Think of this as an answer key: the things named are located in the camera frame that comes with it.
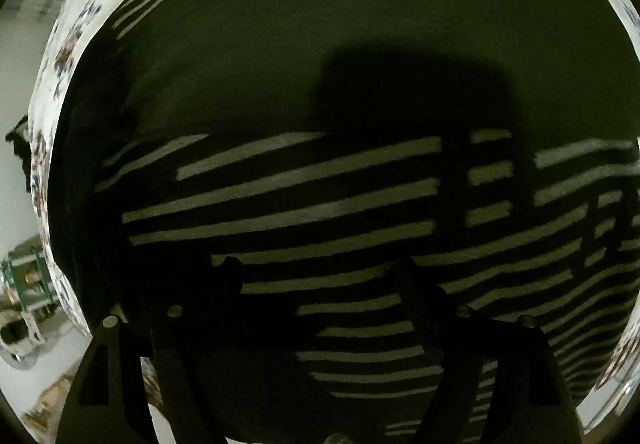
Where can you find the green shelf rack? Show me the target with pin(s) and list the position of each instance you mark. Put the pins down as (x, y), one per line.
(26, 284)

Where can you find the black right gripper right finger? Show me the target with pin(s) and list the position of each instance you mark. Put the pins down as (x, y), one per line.
(500, 384)

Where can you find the black clothes pile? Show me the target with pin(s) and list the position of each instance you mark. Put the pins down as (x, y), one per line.
(19, 138)

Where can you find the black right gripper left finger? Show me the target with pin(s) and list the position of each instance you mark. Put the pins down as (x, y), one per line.
(107, 402)

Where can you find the dark striped knit sweater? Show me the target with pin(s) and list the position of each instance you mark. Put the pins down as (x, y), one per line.
(307, 184)

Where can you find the floral bed cover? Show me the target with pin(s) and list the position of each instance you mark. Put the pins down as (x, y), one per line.
(77, 24)

